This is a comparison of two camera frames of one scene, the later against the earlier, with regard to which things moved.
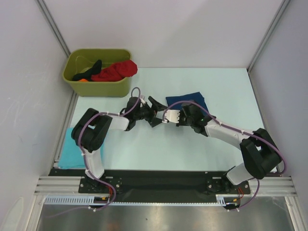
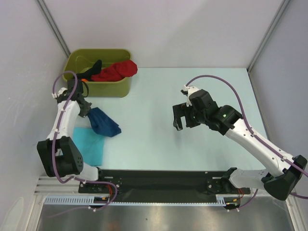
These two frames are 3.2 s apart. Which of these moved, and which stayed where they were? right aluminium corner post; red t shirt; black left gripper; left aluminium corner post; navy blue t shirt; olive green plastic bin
Moved: navy blue t shirt; black left gripper
Stayed: red t shirt; olive green plastic bin; left aluminium corner post; right aluminium corner post
